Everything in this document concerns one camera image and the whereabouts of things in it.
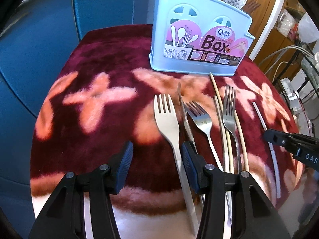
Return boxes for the wooden chopstick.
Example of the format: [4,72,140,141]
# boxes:
[214,95,234,174]
[210,73,250,173]

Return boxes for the white fork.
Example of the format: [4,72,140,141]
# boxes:
[154,94,200,232]

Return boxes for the maroon floral blanket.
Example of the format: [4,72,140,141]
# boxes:
[30,24,303,221]

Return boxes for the white plastic bag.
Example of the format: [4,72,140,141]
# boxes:
[298,14,319,44]

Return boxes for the clear plastic bag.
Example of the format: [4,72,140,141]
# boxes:
[277,9,299,39]

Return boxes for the silver table knife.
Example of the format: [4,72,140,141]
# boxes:
[177,82,206,212]

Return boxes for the blue cabinet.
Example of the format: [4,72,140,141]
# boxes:
[0,0,160,229]

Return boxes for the grey cables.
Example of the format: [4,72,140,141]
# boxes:
[258,43,319,76]

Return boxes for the white power strip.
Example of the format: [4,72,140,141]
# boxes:
[280,78,302,110]

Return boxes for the wooden shelf unit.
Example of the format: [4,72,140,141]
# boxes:
[254,4,308,63]

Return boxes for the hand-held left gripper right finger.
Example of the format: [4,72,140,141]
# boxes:
[181,141,292,239]

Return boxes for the thin white rod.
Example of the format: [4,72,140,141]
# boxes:
[252,101,281,200]

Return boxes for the light blue utensil holder box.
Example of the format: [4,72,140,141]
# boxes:
[149,0,256,76]

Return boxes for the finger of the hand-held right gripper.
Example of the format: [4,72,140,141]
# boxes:
[263,128,319,172]

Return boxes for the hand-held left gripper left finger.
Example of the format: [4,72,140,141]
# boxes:
[28,141,134,239]

